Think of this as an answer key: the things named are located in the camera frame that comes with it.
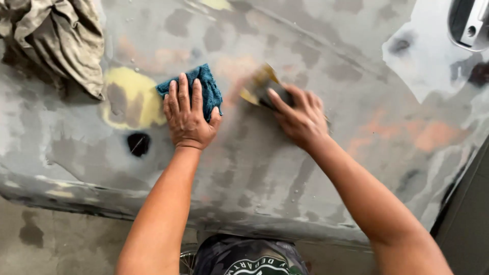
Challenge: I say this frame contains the person's left hand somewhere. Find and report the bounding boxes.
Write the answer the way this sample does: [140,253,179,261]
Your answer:
[163,73,222,151]

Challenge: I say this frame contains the person's right hand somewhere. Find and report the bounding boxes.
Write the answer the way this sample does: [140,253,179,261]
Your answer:
[267,84,330,151]

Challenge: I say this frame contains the blue cloth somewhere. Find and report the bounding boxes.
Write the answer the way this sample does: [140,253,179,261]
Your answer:
[155,63,224,123]

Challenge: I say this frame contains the yellow sanding block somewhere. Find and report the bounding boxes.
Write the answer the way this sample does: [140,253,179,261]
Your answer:
[239,63,295,111]

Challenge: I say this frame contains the sanded grey car door panel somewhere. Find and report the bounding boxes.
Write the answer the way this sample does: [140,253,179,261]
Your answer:
[0,0,489,251]

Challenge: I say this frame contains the spoked wheel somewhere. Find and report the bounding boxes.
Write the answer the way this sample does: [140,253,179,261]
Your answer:
[179,249,197,275]

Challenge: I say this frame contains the person's dark printed shirt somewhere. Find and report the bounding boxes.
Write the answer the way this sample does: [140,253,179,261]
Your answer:
[193,234,310,275]

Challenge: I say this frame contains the dirty beige rag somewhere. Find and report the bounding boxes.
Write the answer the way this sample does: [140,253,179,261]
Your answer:
[0,0,105,101]

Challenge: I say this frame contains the chrome car door handle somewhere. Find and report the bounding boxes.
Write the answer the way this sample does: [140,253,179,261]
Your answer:
[447,0,489,52]

